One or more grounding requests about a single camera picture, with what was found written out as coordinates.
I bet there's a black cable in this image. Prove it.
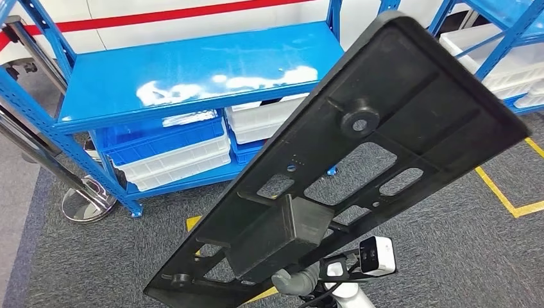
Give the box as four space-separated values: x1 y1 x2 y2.
297 282 345 308

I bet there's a chrome stanchion post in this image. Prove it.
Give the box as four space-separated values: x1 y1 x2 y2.
0 106 117 224
3 16 69 96

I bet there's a blue wheeled shelf rack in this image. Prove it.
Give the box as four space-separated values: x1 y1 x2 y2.
427 0 544 116

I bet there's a black plastic plate bracket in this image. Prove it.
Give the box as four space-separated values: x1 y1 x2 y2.
143 10 531 308

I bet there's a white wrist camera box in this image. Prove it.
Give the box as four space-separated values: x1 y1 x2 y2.
359 235 397 277

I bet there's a blue steel shelf rack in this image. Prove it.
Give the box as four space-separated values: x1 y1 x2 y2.
0 0 400 218

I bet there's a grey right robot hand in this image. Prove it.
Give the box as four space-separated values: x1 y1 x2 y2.
271 261 321 297

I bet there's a blue plastic bin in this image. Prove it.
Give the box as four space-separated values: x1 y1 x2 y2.
227 132 266 166
95 114 226 167

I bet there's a white car red stripe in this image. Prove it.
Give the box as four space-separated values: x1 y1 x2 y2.
0 0 473 65

